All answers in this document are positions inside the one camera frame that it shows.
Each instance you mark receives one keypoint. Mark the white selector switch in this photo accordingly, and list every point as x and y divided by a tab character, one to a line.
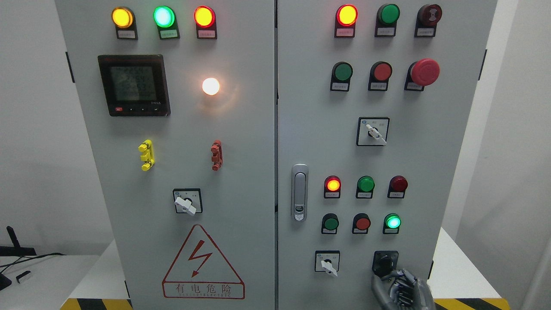
328	262
372	131

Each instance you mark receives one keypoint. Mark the black monitor stand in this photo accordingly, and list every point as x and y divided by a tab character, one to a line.
16	249

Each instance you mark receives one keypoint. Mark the red indicator light middle right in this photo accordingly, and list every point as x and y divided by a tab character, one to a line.
397	187

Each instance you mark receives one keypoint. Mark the green push button lower right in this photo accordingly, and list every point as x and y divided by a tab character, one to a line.
392	224

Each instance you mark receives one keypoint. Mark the grey electrical control cabinet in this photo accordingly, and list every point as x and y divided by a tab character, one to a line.
275	109

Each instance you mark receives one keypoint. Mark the green push button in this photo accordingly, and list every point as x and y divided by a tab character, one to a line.
392	224
341	76
329	224

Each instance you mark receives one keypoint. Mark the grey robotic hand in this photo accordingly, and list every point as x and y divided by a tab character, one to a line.
401	290

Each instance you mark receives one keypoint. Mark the green indicator light middle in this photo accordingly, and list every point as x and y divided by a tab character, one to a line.
365	187

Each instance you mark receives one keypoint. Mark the white selector switch upper right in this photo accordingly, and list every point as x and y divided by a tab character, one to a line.
372	131

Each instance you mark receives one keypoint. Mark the yellow indicator light top left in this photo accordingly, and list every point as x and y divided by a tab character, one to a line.
125	23

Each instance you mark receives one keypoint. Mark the red indicator light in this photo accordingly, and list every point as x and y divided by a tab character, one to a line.
397	187
332	187

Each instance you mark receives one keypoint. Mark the red push button upper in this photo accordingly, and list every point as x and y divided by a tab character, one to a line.
380	74

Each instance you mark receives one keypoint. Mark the black device at left edge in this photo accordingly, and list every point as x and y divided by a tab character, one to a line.
4	282

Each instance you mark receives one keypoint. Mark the green push button upper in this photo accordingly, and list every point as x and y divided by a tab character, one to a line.
341	76

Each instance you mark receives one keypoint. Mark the green lit indicator light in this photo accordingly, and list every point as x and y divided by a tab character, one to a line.
166	22

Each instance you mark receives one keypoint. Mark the silver door latch handle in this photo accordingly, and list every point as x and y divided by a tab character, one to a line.
299	191

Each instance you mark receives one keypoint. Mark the red lit indicator top right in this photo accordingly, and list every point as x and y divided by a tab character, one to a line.
345	21

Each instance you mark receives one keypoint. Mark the red-orange indicator light left door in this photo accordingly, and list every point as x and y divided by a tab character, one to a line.
205	23

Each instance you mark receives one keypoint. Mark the red indicator light middle left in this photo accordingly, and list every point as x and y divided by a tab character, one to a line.
332	187

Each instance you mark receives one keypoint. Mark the green push button lower left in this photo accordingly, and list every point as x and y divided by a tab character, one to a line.
329	224

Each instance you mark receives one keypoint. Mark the black digital power meter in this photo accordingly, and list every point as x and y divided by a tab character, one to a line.
135	85

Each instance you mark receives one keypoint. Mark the red emergency stop mushroom button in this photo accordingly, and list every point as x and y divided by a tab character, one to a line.
422	73

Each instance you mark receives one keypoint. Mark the red terminal clip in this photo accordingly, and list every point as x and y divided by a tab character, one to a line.
217	155

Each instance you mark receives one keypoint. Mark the white selector switch left door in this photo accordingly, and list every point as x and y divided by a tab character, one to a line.
188	201

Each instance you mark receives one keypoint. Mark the white glowing indicator lamp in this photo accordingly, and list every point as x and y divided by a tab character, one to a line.
211	86

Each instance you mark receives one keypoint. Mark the green indicator top right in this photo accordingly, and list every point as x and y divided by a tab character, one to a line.
386	20

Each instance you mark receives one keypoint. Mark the dark red buzzer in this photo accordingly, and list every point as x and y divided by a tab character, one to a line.
428	17

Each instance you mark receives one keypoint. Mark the black rotary knob switch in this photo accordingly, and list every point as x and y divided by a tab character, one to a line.
384	262

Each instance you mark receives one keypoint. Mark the red push button lower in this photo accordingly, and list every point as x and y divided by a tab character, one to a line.
361	224

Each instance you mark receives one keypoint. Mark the red high voltage warning sticker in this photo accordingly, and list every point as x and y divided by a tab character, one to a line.
201	270

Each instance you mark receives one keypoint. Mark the yellow terminal clip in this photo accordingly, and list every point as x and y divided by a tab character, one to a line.
147	154

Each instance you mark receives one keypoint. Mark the red push button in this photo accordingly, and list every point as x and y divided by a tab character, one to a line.
380	74
361	224

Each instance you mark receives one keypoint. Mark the white selector switch lower right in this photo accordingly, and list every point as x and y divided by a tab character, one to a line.
328	262

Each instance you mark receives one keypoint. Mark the small black white adapter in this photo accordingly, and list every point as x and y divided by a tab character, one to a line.
23	276

